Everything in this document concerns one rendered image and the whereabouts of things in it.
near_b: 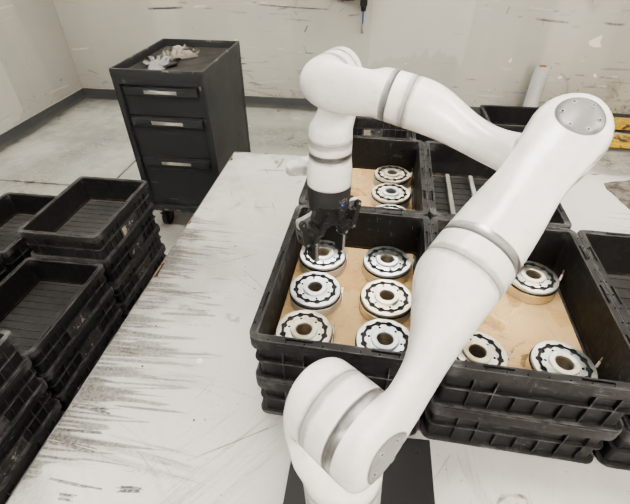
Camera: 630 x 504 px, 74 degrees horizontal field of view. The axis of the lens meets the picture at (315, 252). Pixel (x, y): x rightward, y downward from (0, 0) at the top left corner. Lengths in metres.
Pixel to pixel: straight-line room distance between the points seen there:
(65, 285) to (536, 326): 1.54
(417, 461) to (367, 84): 0.57
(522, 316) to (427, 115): 0.49
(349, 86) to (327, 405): 0.40
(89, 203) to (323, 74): 1.56
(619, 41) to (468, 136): 3.84
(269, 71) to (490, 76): 1.95
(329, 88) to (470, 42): 3.50
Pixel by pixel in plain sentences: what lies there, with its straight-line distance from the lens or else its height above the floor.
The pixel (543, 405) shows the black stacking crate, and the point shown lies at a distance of 0.78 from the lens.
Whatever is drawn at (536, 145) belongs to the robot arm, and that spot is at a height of 1.25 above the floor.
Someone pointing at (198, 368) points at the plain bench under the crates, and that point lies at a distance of 0.95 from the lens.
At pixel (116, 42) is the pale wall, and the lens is 4.67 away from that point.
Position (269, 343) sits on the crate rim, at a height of 0.93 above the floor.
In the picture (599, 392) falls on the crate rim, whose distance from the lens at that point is 0.75.
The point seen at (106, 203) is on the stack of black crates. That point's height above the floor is 0.49.
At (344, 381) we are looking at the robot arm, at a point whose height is 1.11.
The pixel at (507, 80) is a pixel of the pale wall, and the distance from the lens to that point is 4.22.
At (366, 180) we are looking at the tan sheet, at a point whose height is 0.83.
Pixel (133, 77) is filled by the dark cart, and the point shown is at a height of 0.86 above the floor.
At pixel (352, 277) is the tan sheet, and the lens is 0.92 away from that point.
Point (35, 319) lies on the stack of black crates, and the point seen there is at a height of 0.38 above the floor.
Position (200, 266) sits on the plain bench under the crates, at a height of 0.70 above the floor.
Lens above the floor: 1.45
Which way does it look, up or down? 39 degrees down
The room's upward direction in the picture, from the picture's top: straight up
